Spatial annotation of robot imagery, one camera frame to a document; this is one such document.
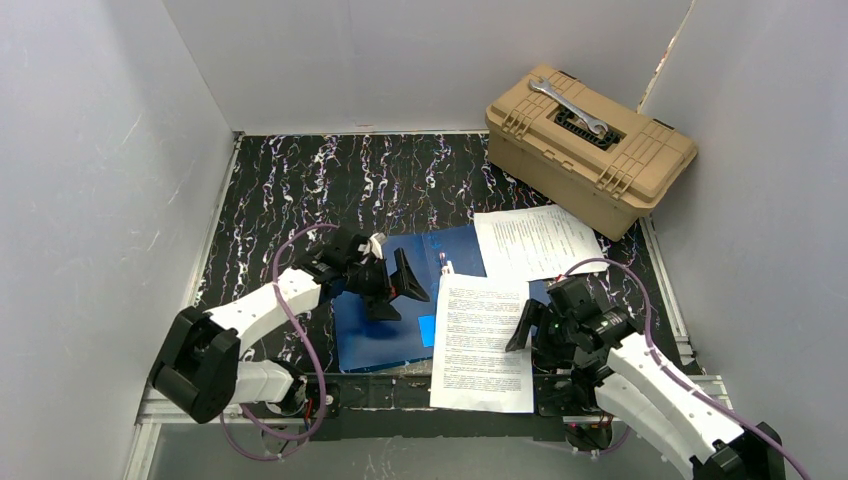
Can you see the white printed paper sheet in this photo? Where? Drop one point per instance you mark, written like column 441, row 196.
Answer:
column 471, row 369

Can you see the silver open-end wrench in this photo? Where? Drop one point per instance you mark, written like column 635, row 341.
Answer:
column 591, row 123

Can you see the white printed paper files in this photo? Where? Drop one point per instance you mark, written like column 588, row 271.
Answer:
column 536, row 243

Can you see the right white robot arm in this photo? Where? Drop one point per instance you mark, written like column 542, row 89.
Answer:
column 613, row 371

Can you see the blue plastic folder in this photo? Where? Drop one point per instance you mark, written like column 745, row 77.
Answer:
column 364, row 345

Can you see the tan plastic toolbox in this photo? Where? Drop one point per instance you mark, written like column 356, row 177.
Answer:
column 607, row 182

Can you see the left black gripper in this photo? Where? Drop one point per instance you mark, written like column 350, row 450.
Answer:
column 387, row 285

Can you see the aluminium frame rail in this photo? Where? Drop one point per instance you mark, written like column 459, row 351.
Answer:
column 188, row 407

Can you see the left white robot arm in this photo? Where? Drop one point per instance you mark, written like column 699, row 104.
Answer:
column 201, row 367

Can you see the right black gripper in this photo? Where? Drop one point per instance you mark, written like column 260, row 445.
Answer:
column 542, row 324

